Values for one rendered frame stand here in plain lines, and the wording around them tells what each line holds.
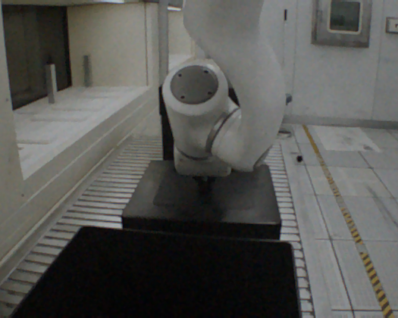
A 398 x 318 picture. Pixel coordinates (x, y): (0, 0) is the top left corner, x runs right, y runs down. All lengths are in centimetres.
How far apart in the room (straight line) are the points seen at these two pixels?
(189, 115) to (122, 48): 147
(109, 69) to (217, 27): 157
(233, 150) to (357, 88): 426
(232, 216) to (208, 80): 28
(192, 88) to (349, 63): 421
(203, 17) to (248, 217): 38
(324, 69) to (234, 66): 418
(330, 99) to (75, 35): 334
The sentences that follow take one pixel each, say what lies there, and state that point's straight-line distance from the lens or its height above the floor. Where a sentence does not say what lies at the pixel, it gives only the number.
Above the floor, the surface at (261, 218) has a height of 86.
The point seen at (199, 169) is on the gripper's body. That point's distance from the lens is 66.
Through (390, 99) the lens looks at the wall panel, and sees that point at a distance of 486.
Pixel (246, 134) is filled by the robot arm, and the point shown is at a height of 106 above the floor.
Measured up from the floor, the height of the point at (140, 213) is 86.
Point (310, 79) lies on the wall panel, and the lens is 457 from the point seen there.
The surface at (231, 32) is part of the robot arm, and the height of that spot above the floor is 117.
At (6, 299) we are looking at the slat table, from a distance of 70.
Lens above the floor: 119
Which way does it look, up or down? 21 degrees down
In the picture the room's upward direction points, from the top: straight up
